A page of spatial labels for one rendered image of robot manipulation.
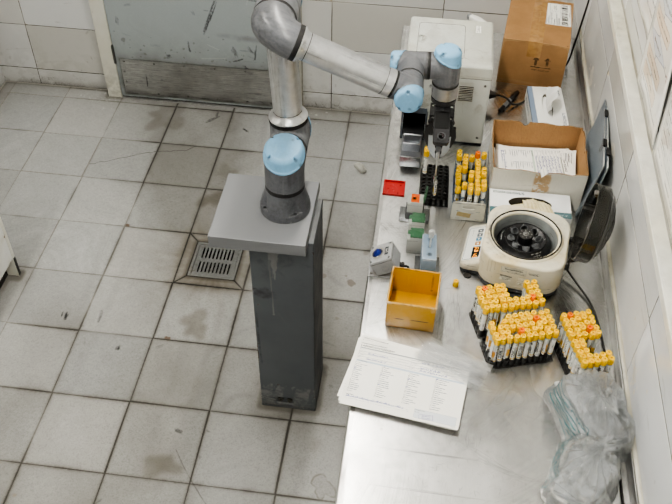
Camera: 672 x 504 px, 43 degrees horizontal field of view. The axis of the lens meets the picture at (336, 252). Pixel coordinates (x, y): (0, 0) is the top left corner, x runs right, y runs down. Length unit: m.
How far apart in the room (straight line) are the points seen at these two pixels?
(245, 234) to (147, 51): 2.13
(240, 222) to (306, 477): 0.99
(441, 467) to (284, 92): 1.10
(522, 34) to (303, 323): 1.27
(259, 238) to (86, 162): 1.96
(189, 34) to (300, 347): 1.97
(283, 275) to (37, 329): 1.30
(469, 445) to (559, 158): 1.08
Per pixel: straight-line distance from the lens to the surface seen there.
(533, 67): 3.19
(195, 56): 4.43
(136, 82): 4.63
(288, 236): 2.50
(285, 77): 2.42
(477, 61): 2.78
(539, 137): 2.85
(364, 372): 2.21
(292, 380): 3.08
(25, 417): 3.38
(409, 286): 2.39
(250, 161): 4.20
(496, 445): 2.15
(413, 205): 2.57
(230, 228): 2.53
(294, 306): 2.76
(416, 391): 2.19
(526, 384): 2.27
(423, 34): 2.88
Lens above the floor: 2.67
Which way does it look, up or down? 46 degrees down
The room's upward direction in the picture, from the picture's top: 1 degrees clockwise
